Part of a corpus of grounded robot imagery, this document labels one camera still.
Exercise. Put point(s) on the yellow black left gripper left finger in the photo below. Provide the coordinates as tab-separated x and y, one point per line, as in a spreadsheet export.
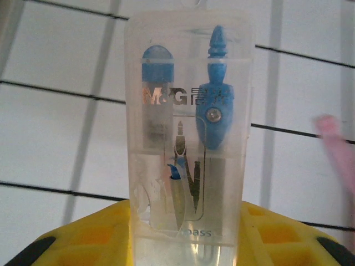
91	241

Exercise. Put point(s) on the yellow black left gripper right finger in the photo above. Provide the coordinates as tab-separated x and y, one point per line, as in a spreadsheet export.
277	243

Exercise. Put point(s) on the pink student backpack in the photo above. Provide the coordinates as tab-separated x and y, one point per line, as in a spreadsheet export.
337	149

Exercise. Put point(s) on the blue metal drawing compass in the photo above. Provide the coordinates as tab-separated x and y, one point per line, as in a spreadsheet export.
215	133

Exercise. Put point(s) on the blue capped lead tube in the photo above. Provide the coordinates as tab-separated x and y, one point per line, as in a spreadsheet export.
158	66

